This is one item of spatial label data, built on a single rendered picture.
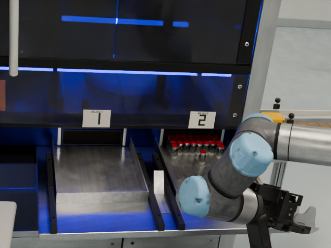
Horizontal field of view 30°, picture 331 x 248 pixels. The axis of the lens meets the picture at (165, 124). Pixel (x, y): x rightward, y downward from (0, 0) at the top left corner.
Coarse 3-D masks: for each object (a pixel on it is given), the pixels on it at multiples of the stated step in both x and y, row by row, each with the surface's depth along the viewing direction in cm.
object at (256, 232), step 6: (264, 216) 125; (258, 222) 125; (264, 222) 126; (252, 228) 127; (258, 228) 125; (264, 228) 126; (252, 234) 128; (258, 234) 126; (264, 234) 126; (252, 240) 129; (258, 240) 127; (264, 240) 126; (252, 246) 130; (258, 246) 128; (264, 246) 127; (270, 246) 128
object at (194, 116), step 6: (192, 114) 197; (198, 114) 198; (204, 114) 198; (210, 114) 199; (192, 120) 198; (198, 120) 199; (210, 120) 200; (192, 126) 199; (198, 126) 200; (204, 126) 200; (210, 126) 201
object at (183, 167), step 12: (156, 144) 205; (228, 144) 212; (168, 156) 203; (180, 156) 204; (192, 156) 205; (168, 168) 196; (180, 168) 197; (192, 168) 198; (204, 168) 199; (168, 180) 187; (180, 180) 190
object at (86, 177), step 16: (64, 160) 193; (80, 160) 194; (96, 160) 196; (112, 160) 197; (128, 160) 198; (64, 176) 185; (80, 176) 186; (96, 176) 187; (112, 176) 188; (128, 176) 189; (64, 192) 171; (80, 192) 172; (96, 192) 173; (112, 192) 174; (128, 192) 175; (144, 192) 176
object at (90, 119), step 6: (84, 114) 190; (90, 114) 190; (96, 114) 191; (102, 114) 191; (108, 114) 191; (84, 120) 191; (90, 120) 191; (96, 120) 191; (102, 120) 192; (108, 120) 192; (84, 126) 192; (90, 126) 192; (96, 126) 192; (102, 126) 193; (108, 126) 193
